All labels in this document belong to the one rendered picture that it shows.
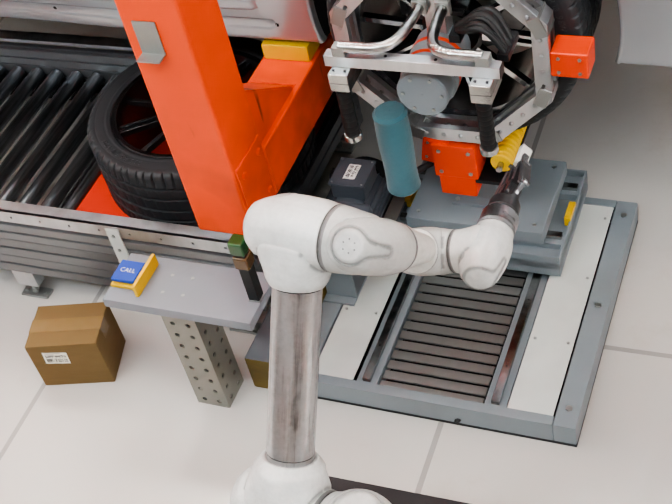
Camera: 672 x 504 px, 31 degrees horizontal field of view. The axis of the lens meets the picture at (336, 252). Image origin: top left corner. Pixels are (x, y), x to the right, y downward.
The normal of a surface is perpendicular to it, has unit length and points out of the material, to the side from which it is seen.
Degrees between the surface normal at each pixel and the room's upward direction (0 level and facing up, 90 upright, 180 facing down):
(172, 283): 0
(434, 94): 90
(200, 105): 90
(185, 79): 90
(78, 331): 0
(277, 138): 90
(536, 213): 0
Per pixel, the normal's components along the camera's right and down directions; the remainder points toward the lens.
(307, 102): 0.92, 0.13
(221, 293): -0.18, -0.69
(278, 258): -0.54, 0.32
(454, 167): -0.34, 0.71
